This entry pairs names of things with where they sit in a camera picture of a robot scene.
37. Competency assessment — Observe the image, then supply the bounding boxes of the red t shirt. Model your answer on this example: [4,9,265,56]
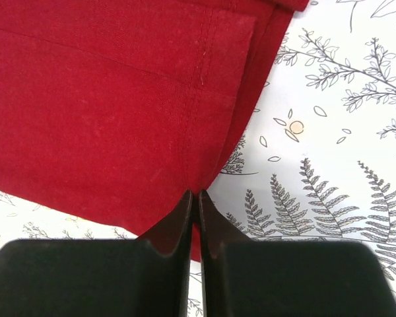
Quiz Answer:
[0,0,310,264]

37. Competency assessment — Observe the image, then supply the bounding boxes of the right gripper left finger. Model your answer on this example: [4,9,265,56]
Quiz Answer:
[0,192,193,316]

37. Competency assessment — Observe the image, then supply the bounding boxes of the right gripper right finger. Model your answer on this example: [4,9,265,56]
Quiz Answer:
[197,192,396,316]

